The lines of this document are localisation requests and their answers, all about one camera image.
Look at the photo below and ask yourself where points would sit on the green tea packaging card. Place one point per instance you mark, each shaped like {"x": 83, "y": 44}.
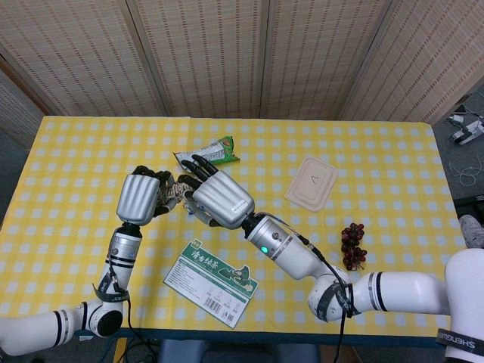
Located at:
{"x": 204, "y": 280}

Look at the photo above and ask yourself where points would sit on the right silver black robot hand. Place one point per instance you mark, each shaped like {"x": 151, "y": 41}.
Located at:
{"x": 219, "y": 200}

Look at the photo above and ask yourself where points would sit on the bamboo folding screen panel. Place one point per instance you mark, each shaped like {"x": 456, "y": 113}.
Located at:
{"x": 427, "y": 56}
{"x": 321, "y": 56}
{"x": 75, "y": 56}
{"x": 15, "y": 113}
{"x": 208, "y": 56}

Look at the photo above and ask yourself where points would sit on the dark red grape bunch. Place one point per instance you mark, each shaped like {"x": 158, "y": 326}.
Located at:
{"x": 349, "y": 242}

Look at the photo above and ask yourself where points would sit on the grey shoe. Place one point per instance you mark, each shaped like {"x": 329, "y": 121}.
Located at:
{"x": 472, "y": 230}

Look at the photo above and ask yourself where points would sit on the beige rectangular container lid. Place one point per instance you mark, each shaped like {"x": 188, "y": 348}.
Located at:
{"x": 312, "y": 185}

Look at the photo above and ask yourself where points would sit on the white black floor device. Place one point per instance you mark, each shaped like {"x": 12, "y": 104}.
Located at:
{"x": 467, "y": 132}

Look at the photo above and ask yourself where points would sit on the yellow white checkered tablecloth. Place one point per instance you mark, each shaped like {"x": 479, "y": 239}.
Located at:
{"x": 75, "y": 151}

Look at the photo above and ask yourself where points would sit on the blue chair seat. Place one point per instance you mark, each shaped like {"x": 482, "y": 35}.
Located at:
{"x": 234, "y": 353}

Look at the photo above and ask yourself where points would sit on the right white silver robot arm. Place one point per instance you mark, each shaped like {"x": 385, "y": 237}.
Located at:
{"x": 295, "y": 257}

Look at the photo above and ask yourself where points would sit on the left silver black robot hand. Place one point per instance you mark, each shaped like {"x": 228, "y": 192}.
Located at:
{"x": 136, "y": 196}

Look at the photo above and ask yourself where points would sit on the green snack bag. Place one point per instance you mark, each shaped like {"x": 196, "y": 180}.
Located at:
{"x": 223, "y": 151}

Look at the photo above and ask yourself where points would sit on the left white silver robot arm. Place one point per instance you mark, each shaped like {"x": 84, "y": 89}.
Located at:
{"x": 121, "y": 249}

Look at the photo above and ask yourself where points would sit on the black box on floor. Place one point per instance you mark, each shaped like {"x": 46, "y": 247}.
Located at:
{"x": 470, "y": 202}

